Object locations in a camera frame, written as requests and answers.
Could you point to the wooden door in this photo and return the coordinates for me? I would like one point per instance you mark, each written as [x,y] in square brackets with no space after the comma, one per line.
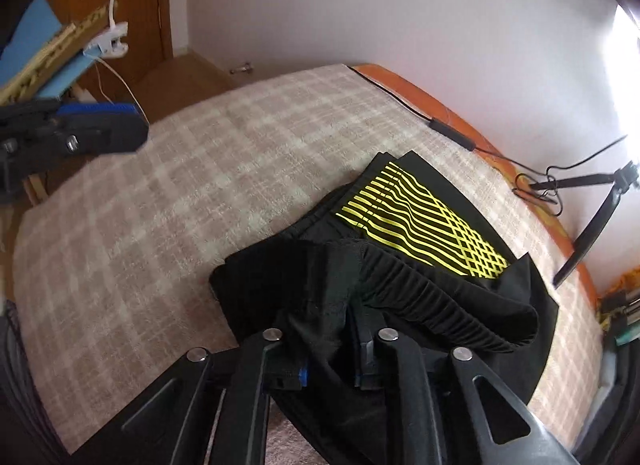
[149,40]

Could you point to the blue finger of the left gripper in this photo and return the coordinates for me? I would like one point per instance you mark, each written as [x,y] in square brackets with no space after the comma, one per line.
[124,109]
[101,133]

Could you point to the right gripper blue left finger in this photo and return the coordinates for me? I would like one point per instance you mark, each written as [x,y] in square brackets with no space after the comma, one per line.
[289,376]

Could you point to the white clip lamp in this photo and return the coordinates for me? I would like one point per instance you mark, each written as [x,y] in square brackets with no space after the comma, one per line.
[108,44]

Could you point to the beige plaid bed cover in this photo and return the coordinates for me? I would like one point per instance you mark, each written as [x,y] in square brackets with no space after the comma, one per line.
[111,272]

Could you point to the black pants with yellow stripes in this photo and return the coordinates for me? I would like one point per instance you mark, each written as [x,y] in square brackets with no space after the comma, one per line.
[403,241]

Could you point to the small black tripod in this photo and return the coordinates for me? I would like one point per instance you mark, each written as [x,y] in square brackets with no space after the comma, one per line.
[622,180]

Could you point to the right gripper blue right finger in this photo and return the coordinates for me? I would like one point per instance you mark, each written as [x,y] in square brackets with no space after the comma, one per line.
[367,367]

